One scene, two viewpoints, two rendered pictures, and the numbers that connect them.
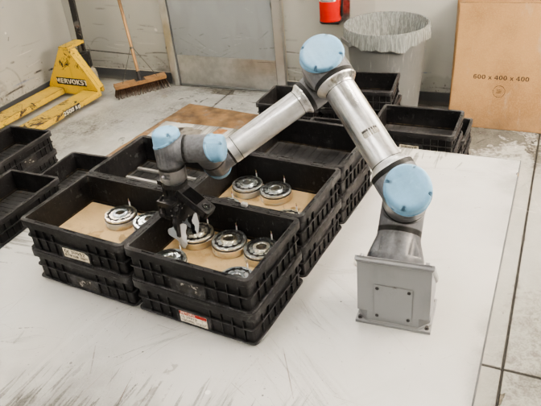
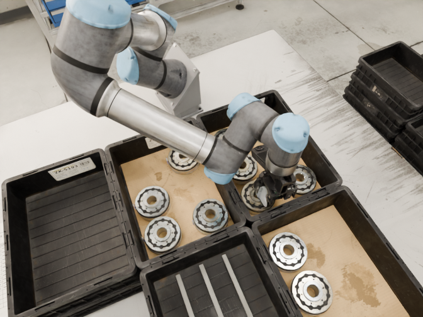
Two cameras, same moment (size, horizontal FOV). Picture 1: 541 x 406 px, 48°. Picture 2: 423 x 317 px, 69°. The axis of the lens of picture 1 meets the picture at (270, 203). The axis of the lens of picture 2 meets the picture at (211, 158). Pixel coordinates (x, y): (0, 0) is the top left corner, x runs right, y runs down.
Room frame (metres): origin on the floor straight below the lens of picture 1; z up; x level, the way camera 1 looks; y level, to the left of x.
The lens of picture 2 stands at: (1.88, 0.36, 1.70)
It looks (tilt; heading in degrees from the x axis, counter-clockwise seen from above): 58 degrees down; 219
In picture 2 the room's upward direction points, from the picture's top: 3 degrees counter-clockwise
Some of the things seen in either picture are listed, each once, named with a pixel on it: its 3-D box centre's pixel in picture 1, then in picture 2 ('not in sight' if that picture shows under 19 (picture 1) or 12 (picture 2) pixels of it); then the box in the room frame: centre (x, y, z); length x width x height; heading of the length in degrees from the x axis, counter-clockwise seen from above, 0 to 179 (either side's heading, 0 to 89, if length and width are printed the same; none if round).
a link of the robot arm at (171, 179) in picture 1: (172, 174); (283, 159); (1.48, 0.26, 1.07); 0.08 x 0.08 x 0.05
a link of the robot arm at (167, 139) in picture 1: (169, 148); (286, 139); (1.48, 0.26, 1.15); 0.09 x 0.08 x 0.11; 80
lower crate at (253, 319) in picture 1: (220, 280); not in sight; (1.38, 0.17, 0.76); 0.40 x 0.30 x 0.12; 59
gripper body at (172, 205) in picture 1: (175, 197); (278, 178); (1.48, 0.27, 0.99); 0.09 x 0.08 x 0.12; 54
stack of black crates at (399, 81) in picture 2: not in sight; (387, 101); (0.35, 0.44, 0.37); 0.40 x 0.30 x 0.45; 63
